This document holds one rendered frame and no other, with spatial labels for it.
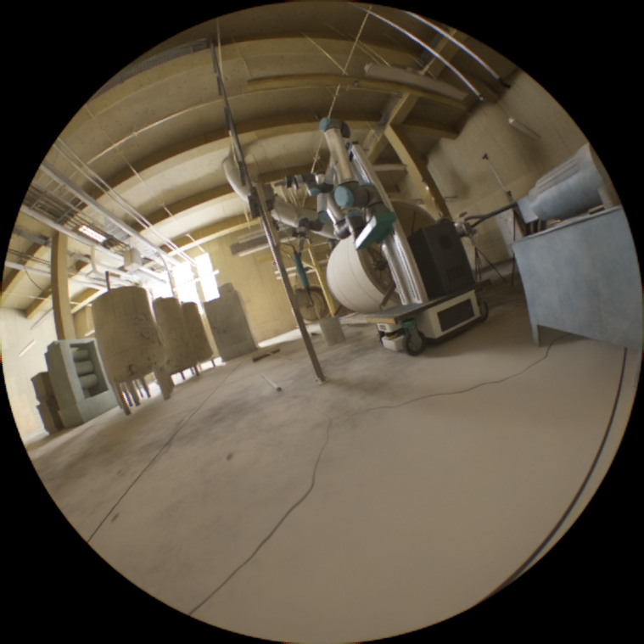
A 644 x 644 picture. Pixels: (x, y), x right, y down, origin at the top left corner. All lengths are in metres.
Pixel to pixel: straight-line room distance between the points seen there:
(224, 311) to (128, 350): 4.49
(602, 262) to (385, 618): 1.01
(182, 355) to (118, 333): 2.47
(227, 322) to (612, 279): 7.94
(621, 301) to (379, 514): 0.92
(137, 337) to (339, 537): 3.94
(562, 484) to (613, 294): 0.56
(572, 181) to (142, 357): 4.65
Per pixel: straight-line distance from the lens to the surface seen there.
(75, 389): 6.64
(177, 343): 6.15
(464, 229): 2.55
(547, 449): 0.72
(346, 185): 1.54
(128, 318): 4.20
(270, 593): 0.61
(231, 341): 7.76
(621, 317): 0.91
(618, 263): 0.87
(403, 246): 1.72
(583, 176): 0.98
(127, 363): 4.11
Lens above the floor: 0.51
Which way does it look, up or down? 3 degrees down
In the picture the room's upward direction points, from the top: 20 degrees counter-clockwise
